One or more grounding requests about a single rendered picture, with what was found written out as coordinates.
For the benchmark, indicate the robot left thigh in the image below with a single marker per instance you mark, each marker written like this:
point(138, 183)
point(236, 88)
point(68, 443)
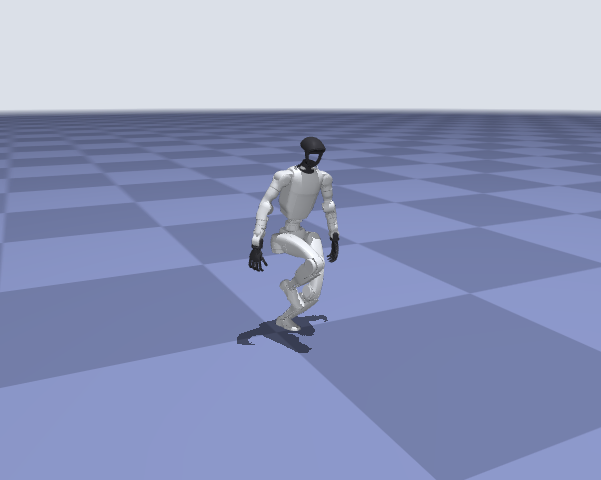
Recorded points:
point(312, 290)

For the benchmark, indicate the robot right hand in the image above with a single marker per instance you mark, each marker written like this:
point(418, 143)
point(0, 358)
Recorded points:
point(256, 257)

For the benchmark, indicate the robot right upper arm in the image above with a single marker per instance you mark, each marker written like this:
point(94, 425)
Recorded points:
point(280, 179)

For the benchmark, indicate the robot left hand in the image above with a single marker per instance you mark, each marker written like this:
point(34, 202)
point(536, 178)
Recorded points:
point(334, 251)

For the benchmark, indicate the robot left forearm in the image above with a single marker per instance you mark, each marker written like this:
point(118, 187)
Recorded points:
point(332, 222)

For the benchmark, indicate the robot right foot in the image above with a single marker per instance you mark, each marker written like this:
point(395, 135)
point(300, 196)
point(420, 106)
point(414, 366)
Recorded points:
point(293, 295)

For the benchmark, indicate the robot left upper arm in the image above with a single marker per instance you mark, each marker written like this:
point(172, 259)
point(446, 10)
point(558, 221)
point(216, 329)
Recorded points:
point(327, 193)

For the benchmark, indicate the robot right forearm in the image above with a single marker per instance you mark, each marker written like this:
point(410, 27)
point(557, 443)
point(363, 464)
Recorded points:
point(261, 222)

